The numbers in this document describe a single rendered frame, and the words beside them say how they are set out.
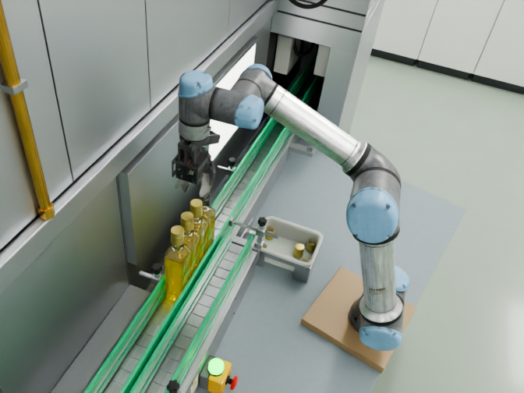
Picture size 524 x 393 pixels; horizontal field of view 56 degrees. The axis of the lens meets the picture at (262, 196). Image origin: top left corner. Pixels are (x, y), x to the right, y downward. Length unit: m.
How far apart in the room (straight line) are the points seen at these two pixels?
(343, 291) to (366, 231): 0.61
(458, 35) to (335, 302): 3.65
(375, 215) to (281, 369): 0.63
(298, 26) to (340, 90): 0.32
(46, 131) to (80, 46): 0.17
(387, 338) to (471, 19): 3.86
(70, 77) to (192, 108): 0.27
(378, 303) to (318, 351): 0.33
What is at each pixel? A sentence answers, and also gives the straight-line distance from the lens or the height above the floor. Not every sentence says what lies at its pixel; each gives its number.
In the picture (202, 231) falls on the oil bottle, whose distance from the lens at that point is 1.43.
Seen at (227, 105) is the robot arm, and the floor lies 1.53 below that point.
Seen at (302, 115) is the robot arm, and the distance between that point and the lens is 1.22.
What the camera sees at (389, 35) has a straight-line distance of 5.04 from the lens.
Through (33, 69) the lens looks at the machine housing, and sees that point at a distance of 0.93.
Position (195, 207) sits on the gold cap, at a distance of 1.38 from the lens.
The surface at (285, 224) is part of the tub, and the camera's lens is 1.82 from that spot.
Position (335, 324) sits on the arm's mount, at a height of 0.78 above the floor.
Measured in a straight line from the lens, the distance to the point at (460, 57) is 5.06.
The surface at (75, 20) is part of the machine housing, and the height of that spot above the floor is 1.72.
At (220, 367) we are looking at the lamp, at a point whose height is 0.85.
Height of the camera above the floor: 2.11
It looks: 42 degrees down
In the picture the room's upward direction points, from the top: 8 degrees clockwise
